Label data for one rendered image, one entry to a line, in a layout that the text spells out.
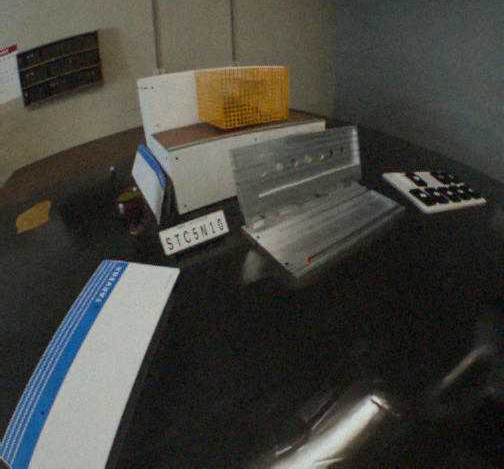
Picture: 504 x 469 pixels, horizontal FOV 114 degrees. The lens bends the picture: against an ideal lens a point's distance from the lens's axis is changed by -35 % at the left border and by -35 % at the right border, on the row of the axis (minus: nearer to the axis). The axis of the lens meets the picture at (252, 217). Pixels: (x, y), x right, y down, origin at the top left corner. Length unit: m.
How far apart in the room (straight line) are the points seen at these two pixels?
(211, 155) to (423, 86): 2.48
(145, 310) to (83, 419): 0.18
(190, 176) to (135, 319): 0.42
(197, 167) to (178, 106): 0.27
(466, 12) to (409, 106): 1.23
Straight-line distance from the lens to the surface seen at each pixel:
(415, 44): 2.94
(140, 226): 0.70
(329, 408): 0.40
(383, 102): 3.06
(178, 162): 0.66
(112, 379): 0.35
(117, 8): 2.20
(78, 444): 0.35
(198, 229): 0.59
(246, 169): 0.56
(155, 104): 0.85
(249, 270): 0.53
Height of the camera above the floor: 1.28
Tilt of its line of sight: 34 degrees down
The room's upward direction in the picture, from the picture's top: 2 degrees counter-clockwise
